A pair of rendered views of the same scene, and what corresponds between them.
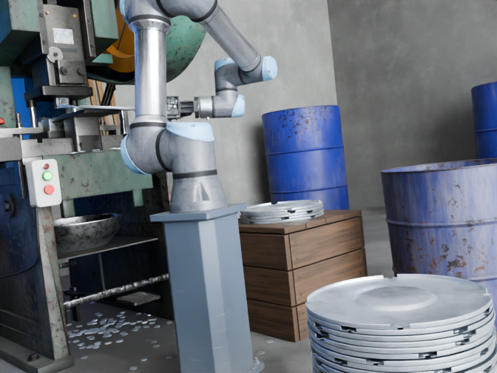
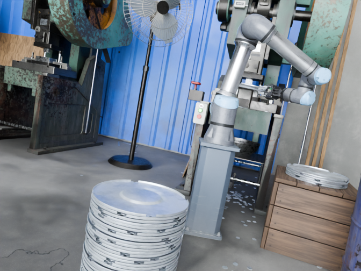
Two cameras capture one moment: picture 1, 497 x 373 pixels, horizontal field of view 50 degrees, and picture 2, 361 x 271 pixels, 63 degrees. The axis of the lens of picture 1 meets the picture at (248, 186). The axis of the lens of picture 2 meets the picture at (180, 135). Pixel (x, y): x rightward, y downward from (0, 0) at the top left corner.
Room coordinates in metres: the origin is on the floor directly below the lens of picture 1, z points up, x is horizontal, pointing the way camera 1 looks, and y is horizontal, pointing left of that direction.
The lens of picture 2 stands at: (0.48, -1.00, 0.62)
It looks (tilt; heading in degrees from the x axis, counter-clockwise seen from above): 7 degrees down; 59
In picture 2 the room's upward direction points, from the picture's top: 10 degrees clockwise
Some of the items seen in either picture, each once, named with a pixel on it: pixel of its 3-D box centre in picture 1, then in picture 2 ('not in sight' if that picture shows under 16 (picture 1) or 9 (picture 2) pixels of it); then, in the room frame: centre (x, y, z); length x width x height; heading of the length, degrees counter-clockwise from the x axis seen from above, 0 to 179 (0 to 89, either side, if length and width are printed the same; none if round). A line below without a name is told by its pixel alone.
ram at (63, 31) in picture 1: (58, 46); (254, 52); (1.94, 0.62, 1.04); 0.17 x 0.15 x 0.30; 44
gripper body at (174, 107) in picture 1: (180, 107); (276, 92); (1.78, 0.20, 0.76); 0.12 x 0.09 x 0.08; 96
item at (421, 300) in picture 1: (394, 297); (141, 195); (0.86, -0.22, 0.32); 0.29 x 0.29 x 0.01
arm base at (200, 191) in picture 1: (197, 190); (220, 132); (1.39, 0.14, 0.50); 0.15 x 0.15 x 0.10
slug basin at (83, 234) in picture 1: (77, 233); (236, 146); (1.97, 0.65, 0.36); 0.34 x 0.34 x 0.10
